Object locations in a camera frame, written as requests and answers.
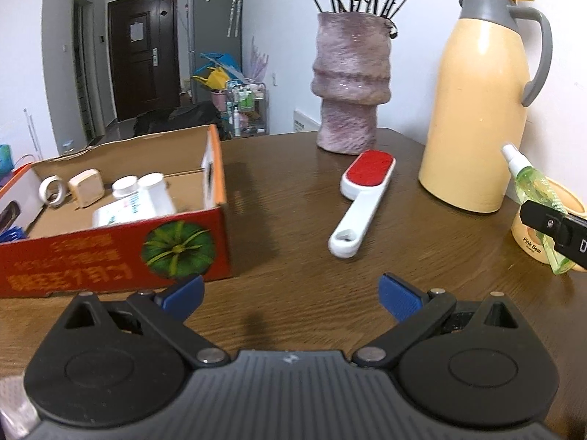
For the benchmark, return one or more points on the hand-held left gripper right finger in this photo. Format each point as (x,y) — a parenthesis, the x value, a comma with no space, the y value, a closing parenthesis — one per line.
(399,298)

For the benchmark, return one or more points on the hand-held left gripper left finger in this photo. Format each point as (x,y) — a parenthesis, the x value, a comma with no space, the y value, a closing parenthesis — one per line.
(183,295)

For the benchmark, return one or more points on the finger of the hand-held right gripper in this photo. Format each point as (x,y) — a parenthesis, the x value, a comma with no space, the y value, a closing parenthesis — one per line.
(543,220)

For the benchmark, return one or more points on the green spray bottle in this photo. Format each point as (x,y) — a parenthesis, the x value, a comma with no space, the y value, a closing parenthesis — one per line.
(532,183)

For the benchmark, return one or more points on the red cardboard box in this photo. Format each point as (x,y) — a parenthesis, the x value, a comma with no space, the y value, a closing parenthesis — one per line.
(91,261)

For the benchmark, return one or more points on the small white bottle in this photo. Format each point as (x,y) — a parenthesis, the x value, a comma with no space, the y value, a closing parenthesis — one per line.
(158,195)

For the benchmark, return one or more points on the large white pill bottle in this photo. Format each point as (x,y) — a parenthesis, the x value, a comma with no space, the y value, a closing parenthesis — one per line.
(119,211)

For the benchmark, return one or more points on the red and white lint brush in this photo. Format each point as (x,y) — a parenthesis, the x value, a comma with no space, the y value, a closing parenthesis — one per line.
(367,192)

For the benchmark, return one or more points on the large white screw cap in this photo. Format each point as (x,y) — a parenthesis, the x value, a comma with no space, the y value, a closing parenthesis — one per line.
(124,185)

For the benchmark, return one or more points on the beige power adapter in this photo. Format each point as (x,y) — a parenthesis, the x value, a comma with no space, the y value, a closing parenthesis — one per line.
(87,188)

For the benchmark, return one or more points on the small white screw cap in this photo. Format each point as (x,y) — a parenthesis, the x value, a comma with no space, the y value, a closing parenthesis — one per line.
(42,190)

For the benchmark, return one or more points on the blue bottle cap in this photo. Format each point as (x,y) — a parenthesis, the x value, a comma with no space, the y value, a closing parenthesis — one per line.
(11,234)

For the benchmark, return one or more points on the yellow bear mug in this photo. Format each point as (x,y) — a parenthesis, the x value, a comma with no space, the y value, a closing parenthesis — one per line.
(523,234)

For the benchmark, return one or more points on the yellow thermos jug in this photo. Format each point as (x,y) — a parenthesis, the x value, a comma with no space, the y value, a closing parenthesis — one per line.
(472,101)

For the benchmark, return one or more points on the black bag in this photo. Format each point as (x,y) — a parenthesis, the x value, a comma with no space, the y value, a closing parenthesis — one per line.
(179,119)

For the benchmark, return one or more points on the metal trolley rack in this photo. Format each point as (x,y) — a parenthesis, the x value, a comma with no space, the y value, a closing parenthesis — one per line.
(247,110)

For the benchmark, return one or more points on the pink plastic bucket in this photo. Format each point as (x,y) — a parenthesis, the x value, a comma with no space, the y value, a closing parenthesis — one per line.
(219,101)

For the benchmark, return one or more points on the yellow plastic item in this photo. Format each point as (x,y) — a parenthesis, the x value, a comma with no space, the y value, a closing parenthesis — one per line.
(208,78)

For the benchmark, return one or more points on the pink ceramic vase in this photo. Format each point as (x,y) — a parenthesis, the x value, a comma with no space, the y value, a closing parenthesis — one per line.
(353,82)

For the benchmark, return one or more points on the dark wooden entrance door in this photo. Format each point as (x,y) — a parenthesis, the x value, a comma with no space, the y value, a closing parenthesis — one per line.
(137,78)

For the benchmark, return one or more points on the blue tissue pack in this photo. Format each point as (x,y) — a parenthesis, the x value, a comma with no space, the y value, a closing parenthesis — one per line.
(4,160)

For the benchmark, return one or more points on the blue plastic item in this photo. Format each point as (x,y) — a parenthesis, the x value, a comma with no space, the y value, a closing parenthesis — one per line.
(224,62)

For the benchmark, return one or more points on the pink translucent umbrella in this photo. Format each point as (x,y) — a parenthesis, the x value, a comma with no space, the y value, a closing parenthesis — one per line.
(259,62)

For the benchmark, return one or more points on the grey refrigerator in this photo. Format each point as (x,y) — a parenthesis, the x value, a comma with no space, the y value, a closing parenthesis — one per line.
(202,32)

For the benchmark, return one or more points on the white paper notice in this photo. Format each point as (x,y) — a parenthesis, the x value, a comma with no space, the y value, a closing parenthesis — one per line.
(138,31)

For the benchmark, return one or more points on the white folded umbrella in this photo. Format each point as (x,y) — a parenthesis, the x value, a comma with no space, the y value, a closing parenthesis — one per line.
(231,4)
(239,4)

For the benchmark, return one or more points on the white wall box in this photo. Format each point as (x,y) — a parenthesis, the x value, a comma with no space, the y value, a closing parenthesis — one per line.
(306,121)

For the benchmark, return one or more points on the dark side door frame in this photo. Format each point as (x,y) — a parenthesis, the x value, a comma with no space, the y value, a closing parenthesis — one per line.
(85,78)

